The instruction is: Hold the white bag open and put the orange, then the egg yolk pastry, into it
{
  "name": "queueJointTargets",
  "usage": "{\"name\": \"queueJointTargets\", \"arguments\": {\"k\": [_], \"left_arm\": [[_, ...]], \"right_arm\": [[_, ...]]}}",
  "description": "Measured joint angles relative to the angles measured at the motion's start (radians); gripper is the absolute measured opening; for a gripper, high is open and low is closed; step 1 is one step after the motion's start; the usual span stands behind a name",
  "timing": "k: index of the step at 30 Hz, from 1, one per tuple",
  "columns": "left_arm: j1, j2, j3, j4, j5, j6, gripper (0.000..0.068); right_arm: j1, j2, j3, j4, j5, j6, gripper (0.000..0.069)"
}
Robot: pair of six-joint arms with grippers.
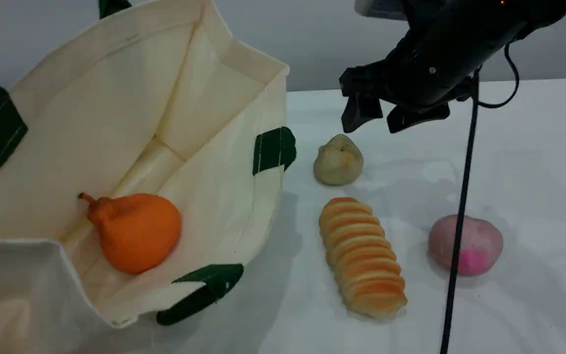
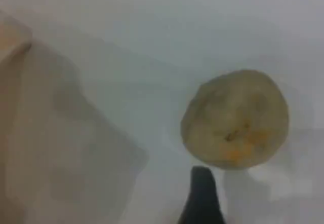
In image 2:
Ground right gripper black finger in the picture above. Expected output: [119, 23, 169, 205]
[177, 166, 226, 224]

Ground white canvas bag green handles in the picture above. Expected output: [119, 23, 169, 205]
[0, 11, 149, 224]

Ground beige round toy fruit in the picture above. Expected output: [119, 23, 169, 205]
[180, 68, 290, 170]

